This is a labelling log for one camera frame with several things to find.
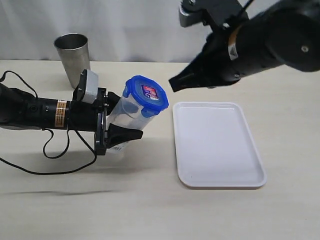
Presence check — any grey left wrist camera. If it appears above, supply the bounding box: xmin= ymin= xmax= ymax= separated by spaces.
xmin=72 ymin=69 xmax=99 ymax=104

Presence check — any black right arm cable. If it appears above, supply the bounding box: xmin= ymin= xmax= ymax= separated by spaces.
xmin=234 ymin=0 xmax=256 ymax=20

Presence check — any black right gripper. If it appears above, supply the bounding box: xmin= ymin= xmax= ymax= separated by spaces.
xmin=168 ymin=32 xmax=241 ymax=93

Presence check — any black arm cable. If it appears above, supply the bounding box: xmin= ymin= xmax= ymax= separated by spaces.
xmin=234 ymin=0 xmax=256 ymax=20
xmin=0 ymin=70 xmax=98 ymax=175

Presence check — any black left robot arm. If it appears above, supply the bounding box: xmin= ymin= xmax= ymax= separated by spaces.
xmin=0 ymin=84 xmax=143 ymax=156

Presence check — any blue plastic container lid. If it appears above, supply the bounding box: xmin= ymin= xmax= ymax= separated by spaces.
xmin=122 ymin=75 xmax=169 ymax=118

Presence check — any stainless steel tumbler cup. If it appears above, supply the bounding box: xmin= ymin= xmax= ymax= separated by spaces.
xmin=53 ymin=33 xmax=91 ymax=89

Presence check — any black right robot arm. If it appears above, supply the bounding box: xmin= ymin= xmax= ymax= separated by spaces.
xmin=169 ymin=0 xmax=320 ymax=92

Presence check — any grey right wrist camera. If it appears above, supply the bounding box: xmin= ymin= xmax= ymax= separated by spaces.
xmin=179 ymin=0 xmax=249 ymax=31

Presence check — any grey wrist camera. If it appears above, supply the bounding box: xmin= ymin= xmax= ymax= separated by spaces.
xmin=179 ymin=0 xmax=249 ymax=31
xmin=72 ymin=69 xmax=99 ymax=104

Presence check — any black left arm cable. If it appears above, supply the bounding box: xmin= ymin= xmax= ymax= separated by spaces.
xmin=0 ymin=70 xmax=98 ymax=175

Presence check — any white rectangular plastic tray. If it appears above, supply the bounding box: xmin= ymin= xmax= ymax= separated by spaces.
xmin=172 ymin=101 xmax=268 ymax=189

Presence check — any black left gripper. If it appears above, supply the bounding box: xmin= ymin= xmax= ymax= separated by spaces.
xmin=66 ymin=87 xmax=144 ymax=156

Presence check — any clear tall plastic container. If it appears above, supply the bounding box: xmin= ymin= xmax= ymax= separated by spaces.
xmin=106 ymin=96 xmax=157 ymax=153

